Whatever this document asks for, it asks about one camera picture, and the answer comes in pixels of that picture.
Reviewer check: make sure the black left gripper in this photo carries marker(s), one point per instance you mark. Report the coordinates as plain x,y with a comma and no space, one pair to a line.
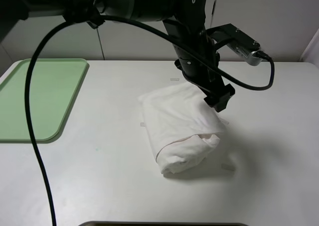
194,70

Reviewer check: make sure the white short sleeve t-shirt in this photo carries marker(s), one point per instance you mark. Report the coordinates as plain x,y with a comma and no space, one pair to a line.
182,129

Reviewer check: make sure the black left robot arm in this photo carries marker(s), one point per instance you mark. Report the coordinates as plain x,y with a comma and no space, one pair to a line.
181,22

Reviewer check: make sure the green plastic tray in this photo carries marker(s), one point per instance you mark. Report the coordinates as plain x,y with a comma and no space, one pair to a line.
54,87

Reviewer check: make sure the clear tape strip right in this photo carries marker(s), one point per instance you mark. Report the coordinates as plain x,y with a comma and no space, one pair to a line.
228,167

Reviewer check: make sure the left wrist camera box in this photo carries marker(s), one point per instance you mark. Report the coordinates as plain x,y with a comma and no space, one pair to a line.
236,40

